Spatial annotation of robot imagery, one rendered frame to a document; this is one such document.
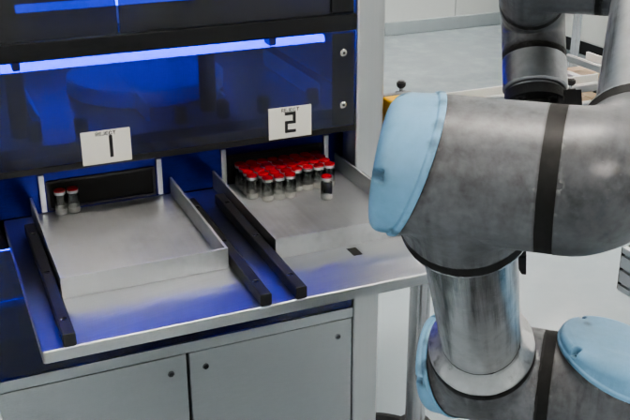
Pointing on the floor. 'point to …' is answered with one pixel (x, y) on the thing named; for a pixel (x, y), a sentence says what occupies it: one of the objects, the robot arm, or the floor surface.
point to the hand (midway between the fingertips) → (520, 259)
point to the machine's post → (375, 8)
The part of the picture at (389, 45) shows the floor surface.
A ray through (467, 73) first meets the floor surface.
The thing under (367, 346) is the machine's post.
